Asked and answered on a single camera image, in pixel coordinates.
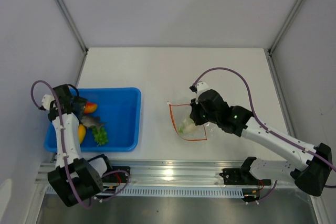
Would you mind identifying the red orange toy mango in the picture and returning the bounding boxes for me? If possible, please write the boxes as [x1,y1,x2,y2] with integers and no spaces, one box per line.
[83,102,98,114]

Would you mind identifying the white green toy cabbage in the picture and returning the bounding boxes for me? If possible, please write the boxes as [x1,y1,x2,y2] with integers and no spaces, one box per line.
[178,118,196,134]

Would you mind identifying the clear zip top bag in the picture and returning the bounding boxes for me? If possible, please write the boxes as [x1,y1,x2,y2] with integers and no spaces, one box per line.
[167,101,216,142]

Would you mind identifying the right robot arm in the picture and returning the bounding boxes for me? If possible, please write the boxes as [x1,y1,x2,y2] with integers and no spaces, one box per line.
[190,82,332,197]

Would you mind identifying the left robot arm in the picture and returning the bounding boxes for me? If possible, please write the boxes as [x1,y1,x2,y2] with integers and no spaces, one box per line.
[47,84,114,207]

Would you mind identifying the grey toy fish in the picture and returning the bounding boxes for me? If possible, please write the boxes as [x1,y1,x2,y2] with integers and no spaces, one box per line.
[80,114,106,130]

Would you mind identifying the yellow toy mango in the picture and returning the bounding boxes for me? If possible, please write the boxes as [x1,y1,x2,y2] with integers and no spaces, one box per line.
[78,124,86,144]

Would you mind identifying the green toy grapes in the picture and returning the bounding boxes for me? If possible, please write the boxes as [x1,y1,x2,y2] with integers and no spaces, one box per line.
[92,127,109,146]

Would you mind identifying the blue plastic tray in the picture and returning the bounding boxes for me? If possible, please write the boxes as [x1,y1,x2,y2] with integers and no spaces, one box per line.
[45,85,141,153]

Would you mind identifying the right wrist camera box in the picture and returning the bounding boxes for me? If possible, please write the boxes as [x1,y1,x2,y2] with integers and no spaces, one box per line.
[189,81,210,94]

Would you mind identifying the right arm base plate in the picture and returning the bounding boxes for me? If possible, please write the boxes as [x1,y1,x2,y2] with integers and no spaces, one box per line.
[219,168,271,186]

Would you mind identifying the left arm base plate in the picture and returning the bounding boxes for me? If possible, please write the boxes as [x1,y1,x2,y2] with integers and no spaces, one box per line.
[109,166,131,184]

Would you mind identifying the slotted cable duct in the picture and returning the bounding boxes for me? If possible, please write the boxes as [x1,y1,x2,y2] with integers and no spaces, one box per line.
[118,186,244,199]

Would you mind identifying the aluminium mounting rail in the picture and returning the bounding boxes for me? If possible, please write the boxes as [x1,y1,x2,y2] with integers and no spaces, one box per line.
[35,159,321,189]

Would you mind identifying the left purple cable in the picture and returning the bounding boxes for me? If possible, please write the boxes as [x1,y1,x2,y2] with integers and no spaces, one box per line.
[30,80,131,208]

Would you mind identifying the left frame post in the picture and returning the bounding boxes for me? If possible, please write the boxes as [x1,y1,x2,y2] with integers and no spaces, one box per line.
[54,0,88,54]

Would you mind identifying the frame post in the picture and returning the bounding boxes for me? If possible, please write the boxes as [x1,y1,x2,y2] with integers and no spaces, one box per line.
[54,0,88,54]
[268,0,306,56]

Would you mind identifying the right frame post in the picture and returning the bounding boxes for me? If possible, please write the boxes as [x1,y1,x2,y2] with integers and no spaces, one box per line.
[268,0,306,56]

